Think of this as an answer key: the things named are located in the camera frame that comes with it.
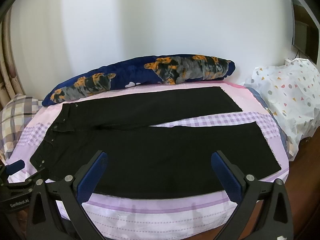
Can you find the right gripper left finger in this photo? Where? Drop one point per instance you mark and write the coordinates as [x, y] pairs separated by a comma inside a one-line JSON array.
[[44, 218]]

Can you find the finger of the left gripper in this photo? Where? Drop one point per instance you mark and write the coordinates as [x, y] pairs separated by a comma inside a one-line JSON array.
[[41, 174], [14, 167]]

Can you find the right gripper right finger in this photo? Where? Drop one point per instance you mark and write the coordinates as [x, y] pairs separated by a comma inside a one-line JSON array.
[[275, 217]]

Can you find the black denim pants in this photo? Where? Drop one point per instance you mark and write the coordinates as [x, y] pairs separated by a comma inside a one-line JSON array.
[[147, 160]]

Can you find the pink purple checked bedsheet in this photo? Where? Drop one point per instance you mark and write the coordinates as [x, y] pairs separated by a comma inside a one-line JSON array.
[[121, 218]]

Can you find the plaid grey pillow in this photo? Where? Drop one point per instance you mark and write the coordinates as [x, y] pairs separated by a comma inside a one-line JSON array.
[[15, 116]]

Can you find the white polka dot quilt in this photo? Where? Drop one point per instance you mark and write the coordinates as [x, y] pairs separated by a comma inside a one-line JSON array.
[[291, 93]]

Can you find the navy tiger print blanket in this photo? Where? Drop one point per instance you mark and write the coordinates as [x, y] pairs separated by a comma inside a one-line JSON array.
[[146, 70]]

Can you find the dark wall mirror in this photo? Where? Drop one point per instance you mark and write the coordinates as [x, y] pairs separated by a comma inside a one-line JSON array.
[[305, 32]]

